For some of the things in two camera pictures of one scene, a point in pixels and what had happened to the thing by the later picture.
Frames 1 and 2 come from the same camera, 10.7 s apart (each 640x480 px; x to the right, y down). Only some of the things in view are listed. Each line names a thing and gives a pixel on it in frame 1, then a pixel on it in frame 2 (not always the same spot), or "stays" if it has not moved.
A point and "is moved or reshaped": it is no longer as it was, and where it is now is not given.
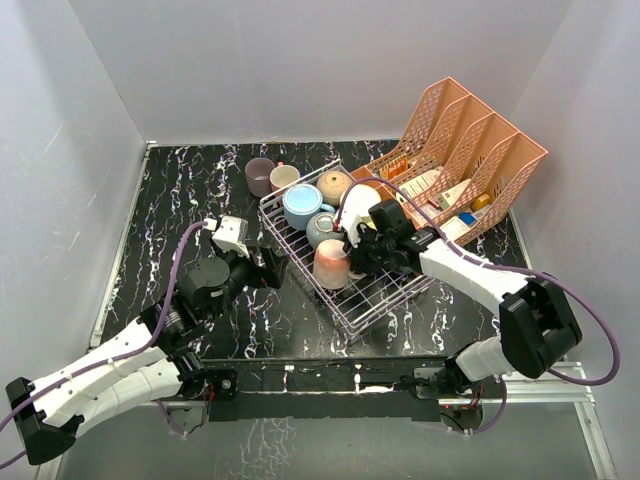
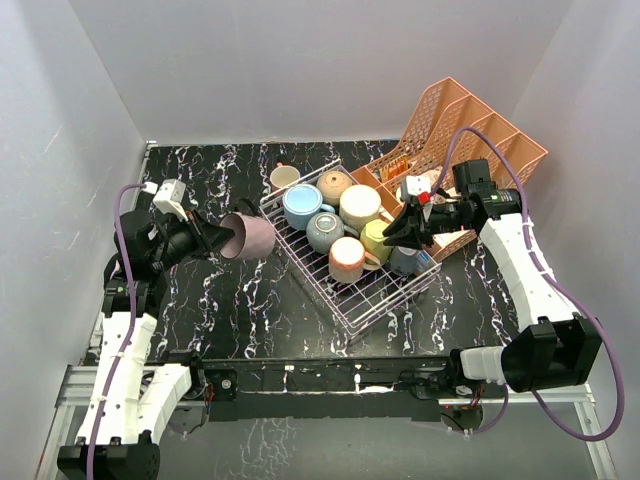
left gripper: [272, 273] -> [203, 233]
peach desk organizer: [458, 167] stays
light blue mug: [299, 202] stays
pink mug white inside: [282, 176] stays
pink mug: [331, 264] is moved or reshaped
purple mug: [258, 177] -> [254, 238]
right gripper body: [373, 250] -> [446, 217]
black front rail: [321, 389] stays
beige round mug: [333, 185] stays
